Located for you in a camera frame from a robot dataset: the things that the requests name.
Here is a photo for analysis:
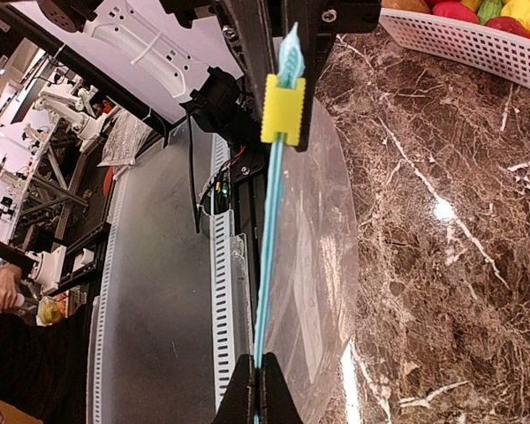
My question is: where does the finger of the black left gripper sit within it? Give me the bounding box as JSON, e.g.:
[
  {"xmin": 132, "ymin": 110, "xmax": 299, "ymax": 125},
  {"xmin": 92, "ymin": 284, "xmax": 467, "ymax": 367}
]
[
  {"xmin": 214, "ymin": 0, "xmax": 274, "ymax": 110},
  {"xmin": 291, "ymin": 0, "xmax": 382, "ymax": 153}
]

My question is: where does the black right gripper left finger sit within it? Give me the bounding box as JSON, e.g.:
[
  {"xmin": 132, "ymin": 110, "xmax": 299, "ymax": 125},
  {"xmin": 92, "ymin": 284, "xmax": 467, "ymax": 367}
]
[{"xmin": 212, "ymin": 354, "xmax": 256, "ymax": 424}]

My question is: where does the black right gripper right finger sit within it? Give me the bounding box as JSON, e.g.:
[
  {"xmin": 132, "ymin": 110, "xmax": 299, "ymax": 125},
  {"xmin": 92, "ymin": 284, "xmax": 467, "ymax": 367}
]
[{"xmin": 258, "ymin": 352, "xmax": 303, "ymax": 424}]

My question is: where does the clear zip bag blue zipper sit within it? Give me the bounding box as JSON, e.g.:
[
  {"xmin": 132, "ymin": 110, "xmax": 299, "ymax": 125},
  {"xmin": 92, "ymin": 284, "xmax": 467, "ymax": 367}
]
[{"xmin": 251, "ymin": 21, "xmax": 361, "ymax": 424}]

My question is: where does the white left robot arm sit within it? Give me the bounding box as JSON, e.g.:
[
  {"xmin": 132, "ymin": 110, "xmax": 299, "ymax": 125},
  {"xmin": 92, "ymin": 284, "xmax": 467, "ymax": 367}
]
[{"xmin": 38, "ymin": 1, "xmax": 382, "ymax": 152}]

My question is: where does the yellow zipper slider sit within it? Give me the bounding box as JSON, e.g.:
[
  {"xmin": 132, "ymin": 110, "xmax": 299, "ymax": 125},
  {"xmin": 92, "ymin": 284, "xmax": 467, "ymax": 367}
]
[{"xmin": 261, "ymin": 74, "xmax": 306, "ymax": 147}]

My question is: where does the pink red toy fruit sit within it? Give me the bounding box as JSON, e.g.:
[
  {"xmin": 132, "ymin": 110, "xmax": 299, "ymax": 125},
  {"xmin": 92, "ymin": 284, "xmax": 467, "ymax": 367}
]
[{"xmin": 432, "ymin": 1, "xmax": 479, "ymax": 24}]

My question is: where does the white plastic mesh basket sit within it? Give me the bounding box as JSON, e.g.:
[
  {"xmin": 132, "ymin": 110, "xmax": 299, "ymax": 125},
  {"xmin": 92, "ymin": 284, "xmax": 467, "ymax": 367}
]
[{"xmin": 379, "ymin": 8, "xmax": 530, "ymax": 89}]

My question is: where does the yellow toy lemon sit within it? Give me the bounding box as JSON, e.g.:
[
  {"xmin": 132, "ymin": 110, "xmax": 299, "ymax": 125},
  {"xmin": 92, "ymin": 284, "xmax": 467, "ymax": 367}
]
[{"xmin": 501, "ymin": 0, "xmax": 530, "ymax": 33}]

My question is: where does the person hand in background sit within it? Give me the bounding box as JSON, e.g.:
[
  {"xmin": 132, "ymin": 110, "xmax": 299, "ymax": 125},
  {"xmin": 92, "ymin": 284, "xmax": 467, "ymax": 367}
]
[{"xmin": 0, "ymin": 263, "xmax": 22, "ymax": 313}]

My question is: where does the white slotted cable duct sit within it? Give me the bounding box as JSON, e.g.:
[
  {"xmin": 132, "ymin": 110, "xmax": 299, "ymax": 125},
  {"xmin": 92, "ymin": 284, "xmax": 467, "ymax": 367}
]
[{"xmin": 87, "ymin": 128, "xmax": 236, "ymax": 423}]

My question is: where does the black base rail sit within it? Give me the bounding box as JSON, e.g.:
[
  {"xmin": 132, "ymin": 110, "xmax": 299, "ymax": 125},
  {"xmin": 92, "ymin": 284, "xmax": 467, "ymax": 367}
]
[{"xmin": 231, "ymin": 145, "xmax": 269, "ymax": 342}]

